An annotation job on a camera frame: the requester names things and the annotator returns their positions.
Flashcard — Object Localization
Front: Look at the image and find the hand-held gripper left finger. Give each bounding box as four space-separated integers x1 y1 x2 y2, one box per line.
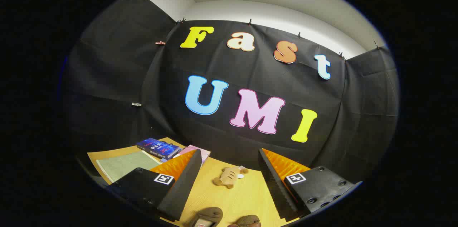
107 149 203 221

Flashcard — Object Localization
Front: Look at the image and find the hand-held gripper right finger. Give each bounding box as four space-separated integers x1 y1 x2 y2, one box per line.
258 148 362 221

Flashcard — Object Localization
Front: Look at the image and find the brown fuzzy shoe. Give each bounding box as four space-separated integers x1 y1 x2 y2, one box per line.
229 215 262 227
191 207 224 227

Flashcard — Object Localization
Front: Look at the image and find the beige fabric storage box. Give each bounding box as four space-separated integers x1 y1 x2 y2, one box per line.
96 151 162 183

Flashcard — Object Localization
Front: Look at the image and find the pink cover book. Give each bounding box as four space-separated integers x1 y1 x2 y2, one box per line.
179 145 211 166

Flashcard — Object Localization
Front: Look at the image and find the tan bread-shaped plush toy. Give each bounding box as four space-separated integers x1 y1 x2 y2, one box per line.
213 165 249 189

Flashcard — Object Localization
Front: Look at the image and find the dark blue book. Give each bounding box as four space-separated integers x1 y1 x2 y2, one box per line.
137 137 182 160

